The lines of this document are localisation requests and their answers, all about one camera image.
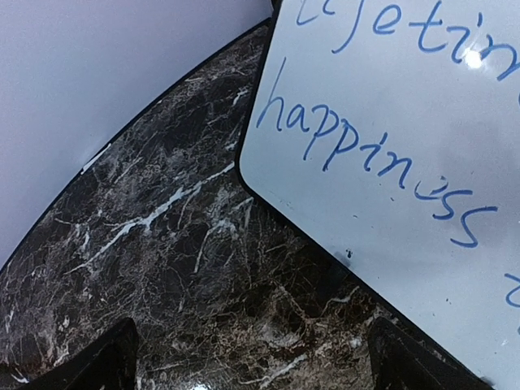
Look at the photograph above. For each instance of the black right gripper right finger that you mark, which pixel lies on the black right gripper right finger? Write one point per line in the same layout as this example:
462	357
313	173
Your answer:
399	362

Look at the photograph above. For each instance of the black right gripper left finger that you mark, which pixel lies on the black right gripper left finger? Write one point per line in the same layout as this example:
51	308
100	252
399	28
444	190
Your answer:
110	362

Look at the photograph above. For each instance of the white whiteboard black frame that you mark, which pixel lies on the white whiteboard black frame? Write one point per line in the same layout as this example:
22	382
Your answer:
387	132

